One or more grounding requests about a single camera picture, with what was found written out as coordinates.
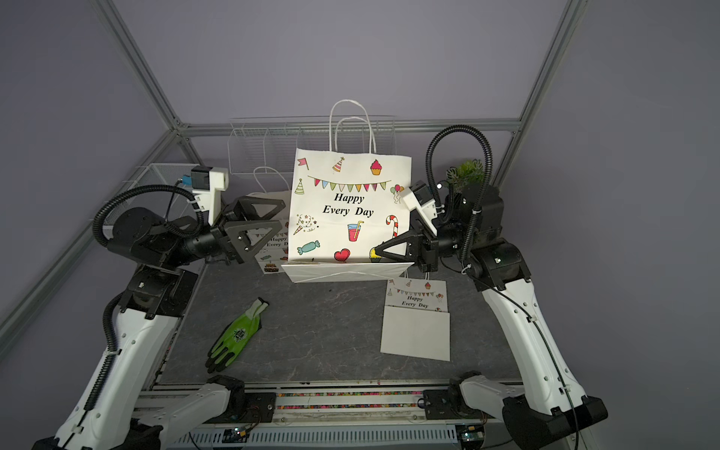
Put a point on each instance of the white wire basket on left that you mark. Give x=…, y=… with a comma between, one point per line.
x=123, y=227

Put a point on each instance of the white wire wall shelf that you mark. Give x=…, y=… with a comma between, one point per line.
x=261, y=142

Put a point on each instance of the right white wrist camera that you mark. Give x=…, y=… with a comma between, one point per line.
x=418, y=198

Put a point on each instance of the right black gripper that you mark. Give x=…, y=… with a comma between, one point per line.
x=420, y=249

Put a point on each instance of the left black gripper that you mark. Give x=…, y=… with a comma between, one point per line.
x=237, y=232

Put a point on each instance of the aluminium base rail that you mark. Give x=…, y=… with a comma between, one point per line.
x=332, y=417

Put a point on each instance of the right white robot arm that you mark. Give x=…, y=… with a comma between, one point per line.
x=549, y=405

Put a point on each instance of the green work glove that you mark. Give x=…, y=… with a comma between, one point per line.
x=235, y=337

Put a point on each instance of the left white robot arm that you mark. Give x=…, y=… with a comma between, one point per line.
x=139, y=322

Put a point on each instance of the artificial plant in black vase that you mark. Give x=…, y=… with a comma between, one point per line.
x=470, y=172

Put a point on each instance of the white party paper bag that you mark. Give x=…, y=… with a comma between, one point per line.
x=416, y=321

